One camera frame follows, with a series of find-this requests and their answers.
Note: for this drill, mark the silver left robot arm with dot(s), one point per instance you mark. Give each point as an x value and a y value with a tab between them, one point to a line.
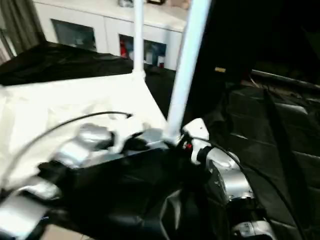
82	147

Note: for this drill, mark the white plastic table top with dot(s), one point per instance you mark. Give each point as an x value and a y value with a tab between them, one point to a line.
50	100

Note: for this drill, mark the white plastic table leg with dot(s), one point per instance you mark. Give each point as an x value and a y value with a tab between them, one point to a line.
190	55
138	37

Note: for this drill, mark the white cabinet with glass doors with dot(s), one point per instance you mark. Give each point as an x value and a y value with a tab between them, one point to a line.
107	27

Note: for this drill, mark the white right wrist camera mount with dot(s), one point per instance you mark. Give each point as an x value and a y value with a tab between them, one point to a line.
197	128

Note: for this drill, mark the black table mat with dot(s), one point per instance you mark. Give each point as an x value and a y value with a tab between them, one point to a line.
275	125

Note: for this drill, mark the long dark metal rod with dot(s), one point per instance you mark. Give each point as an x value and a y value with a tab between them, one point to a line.
287	80

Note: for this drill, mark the grey curtain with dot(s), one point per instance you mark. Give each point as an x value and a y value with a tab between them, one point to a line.
20	25

